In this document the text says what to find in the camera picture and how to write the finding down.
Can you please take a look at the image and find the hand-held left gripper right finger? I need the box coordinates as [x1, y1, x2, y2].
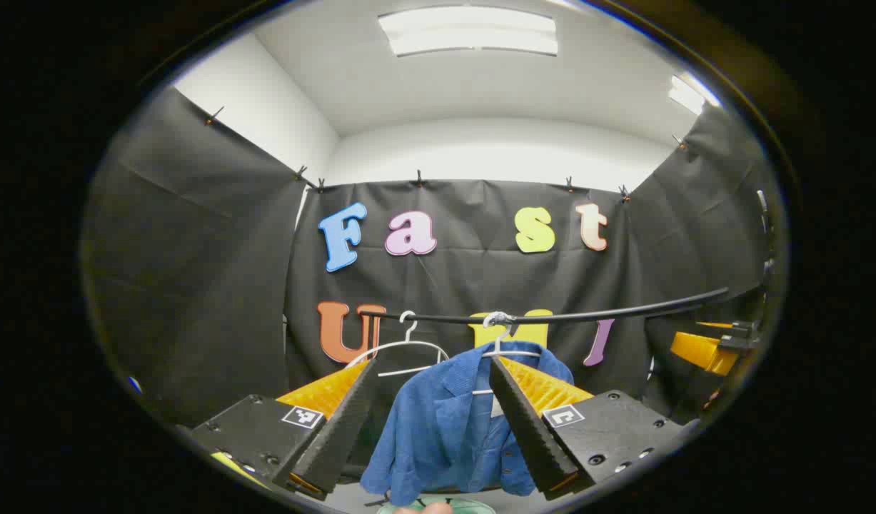
[488, 356, 695, 502]

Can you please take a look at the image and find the white plastic hanger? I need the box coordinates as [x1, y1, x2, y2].
[472, 311, 544, 397]
[343, 310, 450, 378]

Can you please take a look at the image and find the black clothes rail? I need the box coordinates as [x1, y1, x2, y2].
[358, 287, 730, 326]

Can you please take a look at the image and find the light green laundry hamper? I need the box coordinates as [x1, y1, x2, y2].
[376, 498, 497, 514]

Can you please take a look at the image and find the small ceiling light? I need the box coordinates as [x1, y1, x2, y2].
[668, 71, 724, 116]

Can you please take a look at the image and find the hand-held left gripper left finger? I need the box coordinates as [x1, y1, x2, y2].
[188, 357, 380, 500]

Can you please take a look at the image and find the blue corduroy jacket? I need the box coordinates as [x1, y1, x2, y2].
[359, 341, 575, 506]

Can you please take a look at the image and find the large rectangular ceiling light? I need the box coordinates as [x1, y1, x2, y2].
[378, 6, 558, 58]

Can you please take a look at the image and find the black backdrop cloth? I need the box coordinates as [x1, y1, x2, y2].
[84, 86, 774, 429]

